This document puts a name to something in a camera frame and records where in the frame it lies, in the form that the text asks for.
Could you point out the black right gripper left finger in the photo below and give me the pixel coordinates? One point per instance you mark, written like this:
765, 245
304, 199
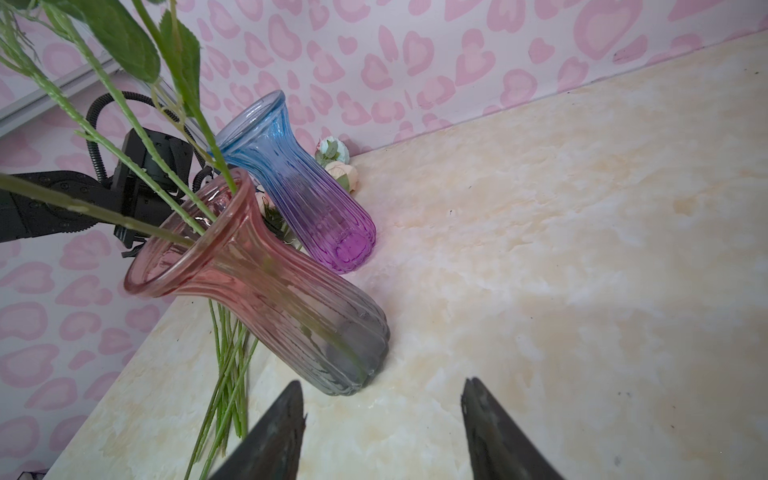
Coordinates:
272, 449

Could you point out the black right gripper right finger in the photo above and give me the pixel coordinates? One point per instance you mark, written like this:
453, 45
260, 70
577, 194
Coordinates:
498, 448

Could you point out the pink rosebud stem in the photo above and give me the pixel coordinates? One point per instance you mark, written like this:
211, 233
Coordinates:
26, 188

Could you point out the pink white peony spray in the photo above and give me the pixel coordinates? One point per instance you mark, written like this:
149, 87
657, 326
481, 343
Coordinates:
131, 87

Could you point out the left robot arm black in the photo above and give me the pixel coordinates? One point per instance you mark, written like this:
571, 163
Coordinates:
122, 192

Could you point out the pink grey glass vase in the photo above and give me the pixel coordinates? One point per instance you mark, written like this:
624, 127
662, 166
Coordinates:
330, 332

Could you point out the blue purple glass vase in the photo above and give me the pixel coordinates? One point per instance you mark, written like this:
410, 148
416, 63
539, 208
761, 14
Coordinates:
334, 229

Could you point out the cream white rose stem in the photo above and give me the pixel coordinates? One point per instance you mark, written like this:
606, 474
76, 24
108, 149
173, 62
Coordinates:
235, 346

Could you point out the aluminium diagonal frame bar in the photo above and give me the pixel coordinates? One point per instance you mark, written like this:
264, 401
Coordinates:
22, 101

